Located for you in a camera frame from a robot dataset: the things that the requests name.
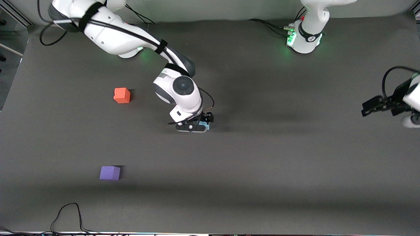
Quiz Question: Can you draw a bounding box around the orange cube block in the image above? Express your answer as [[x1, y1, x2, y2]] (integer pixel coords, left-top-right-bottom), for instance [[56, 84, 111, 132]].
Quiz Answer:
[[113, 88, 131, 104]]

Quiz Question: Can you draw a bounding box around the purple cube block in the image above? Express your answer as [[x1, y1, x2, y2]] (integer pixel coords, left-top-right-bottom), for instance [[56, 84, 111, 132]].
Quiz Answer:
[[99, 166, 121, 181]]

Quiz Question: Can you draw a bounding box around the dark grey table mat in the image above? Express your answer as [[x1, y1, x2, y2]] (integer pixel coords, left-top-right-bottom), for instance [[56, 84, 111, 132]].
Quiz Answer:
[[0, 12, 420, 234]]

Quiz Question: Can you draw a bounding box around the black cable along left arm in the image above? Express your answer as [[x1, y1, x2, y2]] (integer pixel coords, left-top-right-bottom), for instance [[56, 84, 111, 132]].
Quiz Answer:
[[382, 66, 420, 99]]

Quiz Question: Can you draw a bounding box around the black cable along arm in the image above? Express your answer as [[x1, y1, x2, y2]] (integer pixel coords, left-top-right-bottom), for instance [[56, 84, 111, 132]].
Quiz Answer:
[[37, 0, 215, 126], [382, 66, 420, 99]]

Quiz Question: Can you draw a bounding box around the black cable along right arm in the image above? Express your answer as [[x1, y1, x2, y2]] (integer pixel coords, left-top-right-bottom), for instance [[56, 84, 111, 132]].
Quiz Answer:
[[37, 0, 215, 126]]

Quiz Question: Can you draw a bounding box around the black right arm base cable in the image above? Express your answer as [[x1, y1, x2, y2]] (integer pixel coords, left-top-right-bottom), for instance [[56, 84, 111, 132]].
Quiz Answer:
[[125, 4, 155, 25]]

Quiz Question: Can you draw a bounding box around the black arm base cable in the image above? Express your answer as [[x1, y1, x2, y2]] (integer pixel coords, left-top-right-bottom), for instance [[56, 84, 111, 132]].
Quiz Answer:
[[125, 4, 155, 25], [248, 18, 292, 36]]

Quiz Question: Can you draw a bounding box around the black left arm base cable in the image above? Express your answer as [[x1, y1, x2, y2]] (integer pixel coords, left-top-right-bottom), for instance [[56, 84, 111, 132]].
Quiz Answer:
[[248, 18, 292, 36]]

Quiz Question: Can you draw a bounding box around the looped black table cable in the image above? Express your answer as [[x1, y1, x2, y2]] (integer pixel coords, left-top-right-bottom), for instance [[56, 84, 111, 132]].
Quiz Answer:
[[51, 203, 99, 235]]

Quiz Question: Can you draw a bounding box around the aluminium frame rail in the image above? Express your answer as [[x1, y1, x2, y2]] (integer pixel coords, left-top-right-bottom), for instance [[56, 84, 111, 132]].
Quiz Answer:
[[0, 6, 33, 27]]

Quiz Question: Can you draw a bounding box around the black cable at table edge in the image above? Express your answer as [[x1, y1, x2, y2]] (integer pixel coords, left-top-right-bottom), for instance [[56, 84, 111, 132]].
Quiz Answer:
[[0, 226, 51, 236]]

